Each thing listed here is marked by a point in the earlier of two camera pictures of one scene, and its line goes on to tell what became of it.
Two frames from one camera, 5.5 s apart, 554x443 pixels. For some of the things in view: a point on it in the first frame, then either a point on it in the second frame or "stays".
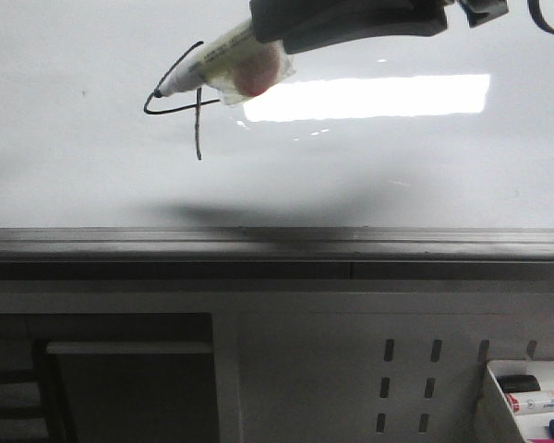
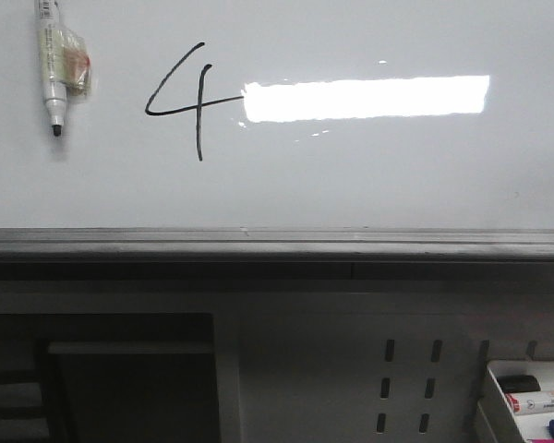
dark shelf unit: x=98 y=377 stays
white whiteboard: x=470 y=128 stays
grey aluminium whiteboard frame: x=276 y=253 stays
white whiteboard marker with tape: x=240 y=67 -> x=65 y=62
